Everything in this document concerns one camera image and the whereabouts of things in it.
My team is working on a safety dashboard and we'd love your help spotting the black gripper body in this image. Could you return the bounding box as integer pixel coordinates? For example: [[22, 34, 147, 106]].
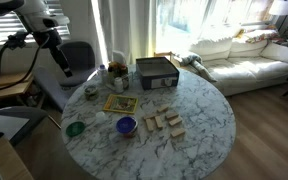
[[43, 29, 72, 77]]

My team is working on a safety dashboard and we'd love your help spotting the clear plastic measuring cup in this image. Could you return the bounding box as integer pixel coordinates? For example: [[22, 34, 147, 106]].
[[96, 111, 106, 121]]

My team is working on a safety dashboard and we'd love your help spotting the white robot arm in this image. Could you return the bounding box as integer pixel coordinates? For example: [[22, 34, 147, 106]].
[[0, 0, 72, 77]]

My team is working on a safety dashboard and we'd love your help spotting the grey office chair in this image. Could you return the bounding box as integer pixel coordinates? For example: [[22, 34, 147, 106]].
[[33, 41, 96, 112]]

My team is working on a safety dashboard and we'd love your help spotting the blue-capped plastic bottle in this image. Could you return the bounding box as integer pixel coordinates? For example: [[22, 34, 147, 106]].
[[98, 64, 107, 84]]

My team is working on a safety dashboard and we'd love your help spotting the wooden desk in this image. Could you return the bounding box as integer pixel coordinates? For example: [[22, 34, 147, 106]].
[[0, 73, 33, 99]]

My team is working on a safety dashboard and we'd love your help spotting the clear condiment caddy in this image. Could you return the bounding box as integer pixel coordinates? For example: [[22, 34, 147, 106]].
[[108, 62, 129, 89]]

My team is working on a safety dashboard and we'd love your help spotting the white small bottle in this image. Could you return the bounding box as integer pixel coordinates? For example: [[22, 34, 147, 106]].
[[114, 77, 124, 93]]

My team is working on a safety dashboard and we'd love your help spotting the green round lid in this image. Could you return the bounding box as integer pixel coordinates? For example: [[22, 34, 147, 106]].
[[66, 121, 85, 137]]

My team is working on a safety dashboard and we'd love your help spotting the yellow picture book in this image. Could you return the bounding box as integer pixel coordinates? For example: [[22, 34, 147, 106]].
[[103, 94, 138, 114]]

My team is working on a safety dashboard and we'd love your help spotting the dark blue cardboard box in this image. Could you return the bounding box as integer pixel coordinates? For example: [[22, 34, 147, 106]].
[[136, 57, 179, 90]]

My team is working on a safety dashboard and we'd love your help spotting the blue-lidded orange can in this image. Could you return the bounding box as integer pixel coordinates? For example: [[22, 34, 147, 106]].
[[116, 116, 138, 138]]

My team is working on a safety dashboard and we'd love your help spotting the wooden side chair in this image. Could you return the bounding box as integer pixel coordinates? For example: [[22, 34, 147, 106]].
[[154, 51, 180, 68]]

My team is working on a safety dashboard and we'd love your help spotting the wooden block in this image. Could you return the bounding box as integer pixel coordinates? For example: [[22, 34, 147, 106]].
[[157, 104, 169, 112], [155, 116, 163, 129], [171, 128, 185, 137], [145, 119, 154, 131], [169, 117, 183, 126], [143, 113, 157, 119], [165, 112, 179, 120]]

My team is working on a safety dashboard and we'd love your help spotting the grey throw blanket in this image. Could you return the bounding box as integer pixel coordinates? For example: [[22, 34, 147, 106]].
[[181, 54, 216, 82]]

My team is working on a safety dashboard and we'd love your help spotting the white sofa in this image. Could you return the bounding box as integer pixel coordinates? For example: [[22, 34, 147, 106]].
[[189, 30, 288, 96]]

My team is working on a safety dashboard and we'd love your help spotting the white floor lamp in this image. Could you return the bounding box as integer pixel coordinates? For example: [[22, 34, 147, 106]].
[[269, 0, 288, 32]]

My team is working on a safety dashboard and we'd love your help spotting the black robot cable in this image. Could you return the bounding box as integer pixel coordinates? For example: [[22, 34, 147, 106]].
[[0, 31, 50, 96]]

